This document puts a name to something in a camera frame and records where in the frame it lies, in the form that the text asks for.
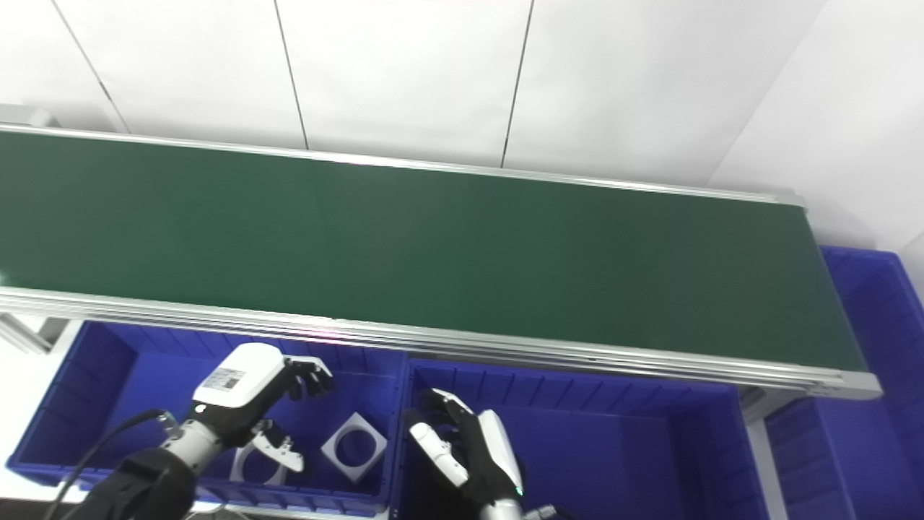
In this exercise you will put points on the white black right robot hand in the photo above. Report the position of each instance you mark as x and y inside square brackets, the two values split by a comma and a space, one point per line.
[480, 455]

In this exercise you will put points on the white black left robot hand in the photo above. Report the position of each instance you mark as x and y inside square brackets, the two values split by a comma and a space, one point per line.
[242, 379]

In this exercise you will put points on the white square part with hole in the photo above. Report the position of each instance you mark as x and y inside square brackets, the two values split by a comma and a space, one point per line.
[237, 466]
[352, 474]

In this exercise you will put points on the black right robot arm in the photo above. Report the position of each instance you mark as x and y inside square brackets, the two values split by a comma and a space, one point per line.
[505, 513]

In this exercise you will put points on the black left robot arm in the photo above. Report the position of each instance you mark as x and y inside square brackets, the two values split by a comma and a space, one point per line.
[144, 484]

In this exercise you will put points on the green conveyor belt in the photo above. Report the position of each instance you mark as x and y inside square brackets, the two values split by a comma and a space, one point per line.
[180, 310]
[433, 245]

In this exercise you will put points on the blue plastic bin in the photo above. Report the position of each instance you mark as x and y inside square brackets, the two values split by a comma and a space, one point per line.
[94, 404]
[866, 310]
[613, 448]

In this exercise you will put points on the aluminium conveyor support leg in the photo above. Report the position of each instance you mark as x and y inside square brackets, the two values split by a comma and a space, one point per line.
[43, 332]
[765, 448]

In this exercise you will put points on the grey conveyor end housing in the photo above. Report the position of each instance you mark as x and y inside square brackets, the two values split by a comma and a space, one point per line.
[25, 115]

